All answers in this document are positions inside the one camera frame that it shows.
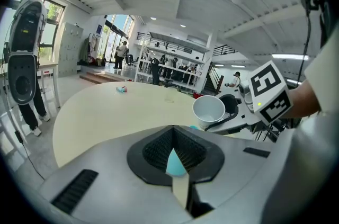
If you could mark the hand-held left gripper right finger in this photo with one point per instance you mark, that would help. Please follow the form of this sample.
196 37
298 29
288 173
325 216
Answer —
243 178

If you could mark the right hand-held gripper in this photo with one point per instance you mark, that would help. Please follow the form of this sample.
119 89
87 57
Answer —
267 93

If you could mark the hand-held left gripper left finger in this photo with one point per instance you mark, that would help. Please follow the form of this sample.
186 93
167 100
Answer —
114 178

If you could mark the white cup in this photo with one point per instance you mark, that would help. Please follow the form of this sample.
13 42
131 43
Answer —
208 110

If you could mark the teal flask bottle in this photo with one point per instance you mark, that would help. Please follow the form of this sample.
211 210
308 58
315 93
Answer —
174 164

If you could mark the person's right forearm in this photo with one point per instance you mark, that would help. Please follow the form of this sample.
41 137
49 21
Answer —
304 98

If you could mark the red box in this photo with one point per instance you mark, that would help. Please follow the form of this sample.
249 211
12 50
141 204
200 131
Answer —
198 96

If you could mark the dark staircase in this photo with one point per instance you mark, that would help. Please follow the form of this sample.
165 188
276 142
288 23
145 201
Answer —
215 77

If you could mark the clear plastic cup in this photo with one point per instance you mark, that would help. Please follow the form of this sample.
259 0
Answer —
170 97

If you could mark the long ceiling light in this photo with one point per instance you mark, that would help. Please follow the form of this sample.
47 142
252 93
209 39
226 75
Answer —
290 56

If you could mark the white shelf unit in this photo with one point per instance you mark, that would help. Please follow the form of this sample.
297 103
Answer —
172 53

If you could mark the small teal toy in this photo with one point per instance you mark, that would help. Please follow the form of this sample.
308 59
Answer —
121 89

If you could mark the wooden steps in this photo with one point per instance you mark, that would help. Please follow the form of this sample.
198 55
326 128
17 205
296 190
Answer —
100 77

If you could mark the clothes rack with coats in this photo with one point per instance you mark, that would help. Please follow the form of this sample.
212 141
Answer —
94 50

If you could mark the white-legged wooden desk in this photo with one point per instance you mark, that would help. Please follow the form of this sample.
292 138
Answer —
49 66

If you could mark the grey locker cabinet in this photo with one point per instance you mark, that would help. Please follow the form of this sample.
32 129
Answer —
70 50

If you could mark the white and black backpack rig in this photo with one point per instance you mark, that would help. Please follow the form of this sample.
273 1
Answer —
22 72

